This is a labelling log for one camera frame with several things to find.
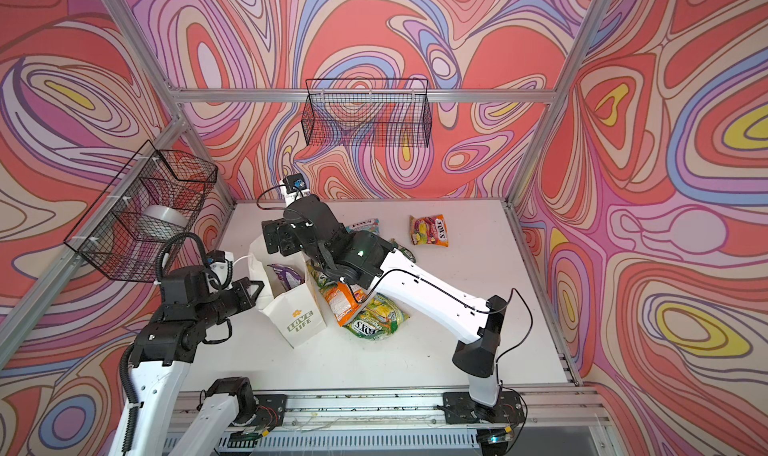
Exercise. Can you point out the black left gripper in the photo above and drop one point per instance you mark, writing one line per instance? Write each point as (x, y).
(246, 299)

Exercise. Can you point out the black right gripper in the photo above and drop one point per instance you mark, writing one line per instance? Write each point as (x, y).
(285, 230)

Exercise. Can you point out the white paper bag with flowers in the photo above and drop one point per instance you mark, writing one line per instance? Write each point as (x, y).
(294, 314)

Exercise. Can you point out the yellow-green fox's candy bag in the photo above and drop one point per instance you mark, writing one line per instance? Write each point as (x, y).
(381, 318)
(317, 274)

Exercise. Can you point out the orange Fox's fruits candy bag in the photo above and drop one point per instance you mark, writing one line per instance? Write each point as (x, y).
(429, 230)

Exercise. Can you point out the purple Fox's candy bag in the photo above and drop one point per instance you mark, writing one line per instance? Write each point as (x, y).
(288, 277)

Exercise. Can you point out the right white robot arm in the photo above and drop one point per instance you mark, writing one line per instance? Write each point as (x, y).
(372, 263)

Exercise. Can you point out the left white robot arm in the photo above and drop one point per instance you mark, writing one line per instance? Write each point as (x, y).
(153, 368)

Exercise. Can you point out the teal Fox's candy bag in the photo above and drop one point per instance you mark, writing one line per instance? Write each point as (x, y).
(371, 225)

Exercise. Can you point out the orange snack bag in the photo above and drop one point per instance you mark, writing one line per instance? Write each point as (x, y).
(344, 301)

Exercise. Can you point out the green Fox's candy bag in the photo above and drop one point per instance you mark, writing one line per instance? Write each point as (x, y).
(404, 250)

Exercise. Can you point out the silver tape roll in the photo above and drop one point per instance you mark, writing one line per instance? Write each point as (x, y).
(166, 214)

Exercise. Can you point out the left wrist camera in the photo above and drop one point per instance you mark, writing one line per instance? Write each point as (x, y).
(220, 269)

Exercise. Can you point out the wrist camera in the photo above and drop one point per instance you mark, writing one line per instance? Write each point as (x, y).
(220, 269)
(294, 183)

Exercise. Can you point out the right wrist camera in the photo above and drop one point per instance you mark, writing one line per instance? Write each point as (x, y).
(294, 183)

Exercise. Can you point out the black wire basket left wall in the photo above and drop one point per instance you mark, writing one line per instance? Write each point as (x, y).
(115, 238)

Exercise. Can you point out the black wire basket wall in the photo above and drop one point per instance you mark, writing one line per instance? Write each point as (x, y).
(363, 112)
(115, 238)

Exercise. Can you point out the black wire basket back wall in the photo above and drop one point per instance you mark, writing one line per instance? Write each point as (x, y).
(363, 112)

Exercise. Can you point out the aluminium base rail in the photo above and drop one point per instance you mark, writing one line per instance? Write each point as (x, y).
(549, 420)

